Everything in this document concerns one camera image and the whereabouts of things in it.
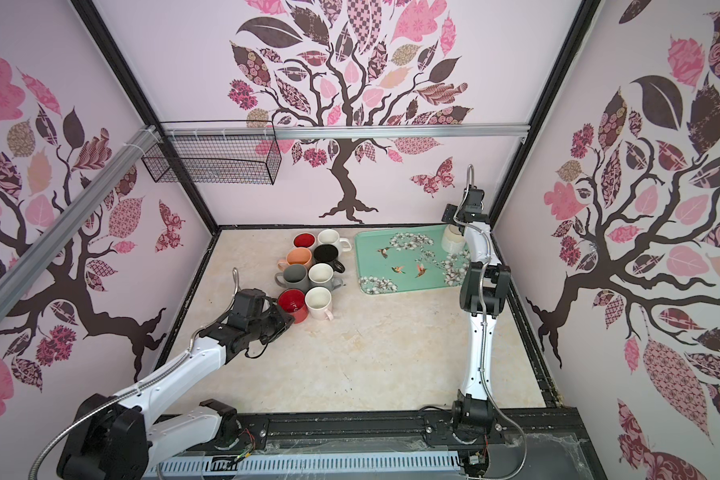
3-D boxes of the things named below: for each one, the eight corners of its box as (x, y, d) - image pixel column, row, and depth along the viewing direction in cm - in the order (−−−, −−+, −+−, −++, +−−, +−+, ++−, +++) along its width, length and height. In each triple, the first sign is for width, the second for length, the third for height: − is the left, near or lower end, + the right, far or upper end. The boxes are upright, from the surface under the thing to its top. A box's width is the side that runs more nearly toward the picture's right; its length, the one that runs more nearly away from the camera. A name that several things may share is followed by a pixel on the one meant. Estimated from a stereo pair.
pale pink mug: (307, 328, 93) (302, 314, 86) (311, 301, 100) (306, 286, 93) (332, 328, 93) (329, 314, 86) (335, 301, 100) (332, 286, 92)
